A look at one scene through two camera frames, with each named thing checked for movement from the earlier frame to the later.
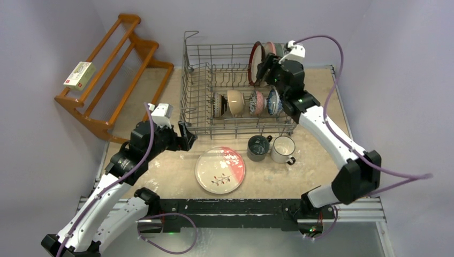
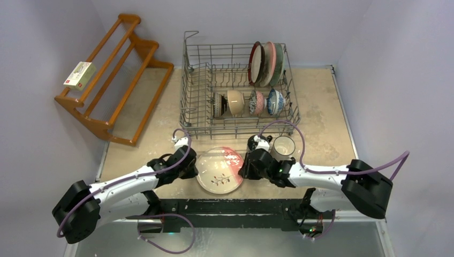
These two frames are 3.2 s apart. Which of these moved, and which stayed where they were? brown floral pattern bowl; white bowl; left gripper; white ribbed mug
Moved: left gripper
Stayed: brown floral pattern bowl; white bowl; white ribbed mug
